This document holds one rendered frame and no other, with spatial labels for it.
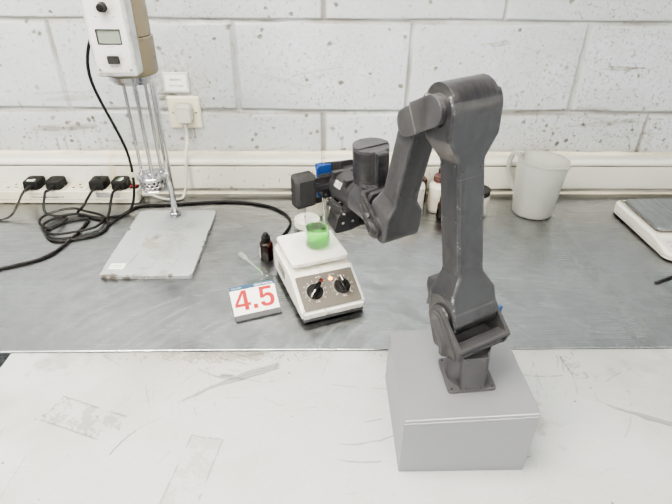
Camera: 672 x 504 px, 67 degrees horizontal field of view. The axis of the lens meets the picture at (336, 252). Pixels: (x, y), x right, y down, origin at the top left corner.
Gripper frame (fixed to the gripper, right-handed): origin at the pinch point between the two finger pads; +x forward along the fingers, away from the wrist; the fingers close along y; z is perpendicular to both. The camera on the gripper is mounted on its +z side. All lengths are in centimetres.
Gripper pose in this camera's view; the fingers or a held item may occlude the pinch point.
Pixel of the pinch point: (326, 171)
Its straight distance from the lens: 94.6
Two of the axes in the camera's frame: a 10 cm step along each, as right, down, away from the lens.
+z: -0.1, 8.5, 5.3
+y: 8.7, -2.6, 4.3
